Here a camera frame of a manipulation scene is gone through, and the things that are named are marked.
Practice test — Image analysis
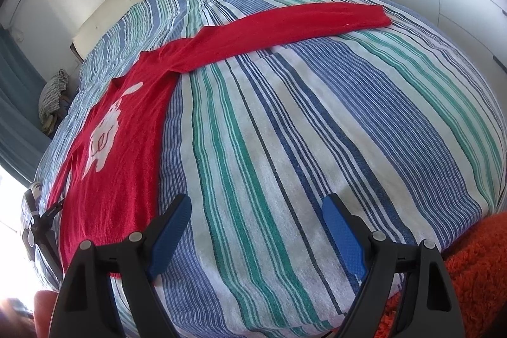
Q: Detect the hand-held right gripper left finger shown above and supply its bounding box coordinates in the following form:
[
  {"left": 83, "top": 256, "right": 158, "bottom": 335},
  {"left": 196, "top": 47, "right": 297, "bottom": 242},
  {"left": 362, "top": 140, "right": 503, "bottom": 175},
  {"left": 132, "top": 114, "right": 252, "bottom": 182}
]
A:
[{"left": 48, "top": 193, "right": 193, "bottom": 338}]

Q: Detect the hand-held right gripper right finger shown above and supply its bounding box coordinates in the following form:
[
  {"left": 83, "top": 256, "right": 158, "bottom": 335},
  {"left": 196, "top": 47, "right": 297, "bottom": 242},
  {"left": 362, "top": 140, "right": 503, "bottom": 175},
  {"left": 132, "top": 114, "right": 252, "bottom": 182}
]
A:
[{"left": 322, "top": 193, "right": 466, "bottom": 338}]

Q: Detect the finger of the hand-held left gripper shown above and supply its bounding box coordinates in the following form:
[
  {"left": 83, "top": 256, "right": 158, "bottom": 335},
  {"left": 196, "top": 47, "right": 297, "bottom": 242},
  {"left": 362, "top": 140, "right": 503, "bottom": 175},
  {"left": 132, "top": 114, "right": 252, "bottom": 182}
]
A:
[
  {"left": 36, "top": 231, "right": 64, "bottom": 283},
  {"left": 37, "top": 199, "right": 66, "bottom": 230}
]

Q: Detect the red sweater with white figure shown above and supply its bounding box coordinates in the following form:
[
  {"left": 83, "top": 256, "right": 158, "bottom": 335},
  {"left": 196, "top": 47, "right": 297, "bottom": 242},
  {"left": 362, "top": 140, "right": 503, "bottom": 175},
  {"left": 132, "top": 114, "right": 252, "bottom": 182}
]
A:
[{"left": 47, "top": 3, "right": 391, "bottom": 279}]

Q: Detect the pile of patterned clothes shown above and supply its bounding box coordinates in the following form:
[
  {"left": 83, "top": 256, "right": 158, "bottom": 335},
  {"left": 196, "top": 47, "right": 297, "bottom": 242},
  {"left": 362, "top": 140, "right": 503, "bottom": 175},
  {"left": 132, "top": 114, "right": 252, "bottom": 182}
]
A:
[{"left": 39, "top": 69, "right": 72, "bottom": 135}]

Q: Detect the person's left hand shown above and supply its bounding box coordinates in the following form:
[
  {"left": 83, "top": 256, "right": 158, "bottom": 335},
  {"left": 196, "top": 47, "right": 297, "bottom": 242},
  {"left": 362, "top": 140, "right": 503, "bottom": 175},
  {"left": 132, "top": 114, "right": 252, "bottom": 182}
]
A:
[{"left": 33, "top": 290, "right": 58, "bottom": 338}]

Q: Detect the blue green striped bed sheet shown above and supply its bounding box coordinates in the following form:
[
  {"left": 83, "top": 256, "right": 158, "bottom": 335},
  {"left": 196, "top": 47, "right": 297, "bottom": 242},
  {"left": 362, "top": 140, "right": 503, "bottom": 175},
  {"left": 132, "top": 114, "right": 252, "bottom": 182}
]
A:
[{"left": 34, "top": 0, "right": 504, "bottom": 338}]

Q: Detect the blue curtain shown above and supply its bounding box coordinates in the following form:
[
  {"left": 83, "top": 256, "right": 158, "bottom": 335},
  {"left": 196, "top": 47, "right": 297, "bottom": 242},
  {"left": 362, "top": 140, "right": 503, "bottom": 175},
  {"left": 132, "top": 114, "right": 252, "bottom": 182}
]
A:
[{"left": 0, "top": 25, "right": 54, "bottom": 178}]

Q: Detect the orange fluffy blanket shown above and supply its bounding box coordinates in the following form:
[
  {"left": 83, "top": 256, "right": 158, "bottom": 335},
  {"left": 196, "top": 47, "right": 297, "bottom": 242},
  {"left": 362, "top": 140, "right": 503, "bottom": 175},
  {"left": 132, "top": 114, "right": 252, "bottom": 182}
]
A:
[{"left": 374, "top": 211, "right": 507, "bottom": 338}]

